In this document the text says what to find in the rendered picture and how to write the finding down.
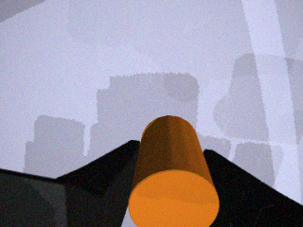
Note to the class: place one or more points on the orange cylinder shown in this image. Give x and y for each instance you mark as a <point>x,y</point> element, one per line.
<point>172,186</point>

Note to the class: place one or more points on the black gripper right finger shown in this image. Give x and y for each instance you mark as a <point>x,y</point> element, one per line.
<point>245,201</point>

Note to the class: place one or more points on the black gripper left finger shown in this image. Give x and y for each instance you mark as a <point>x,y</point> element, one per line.
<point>95,195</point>

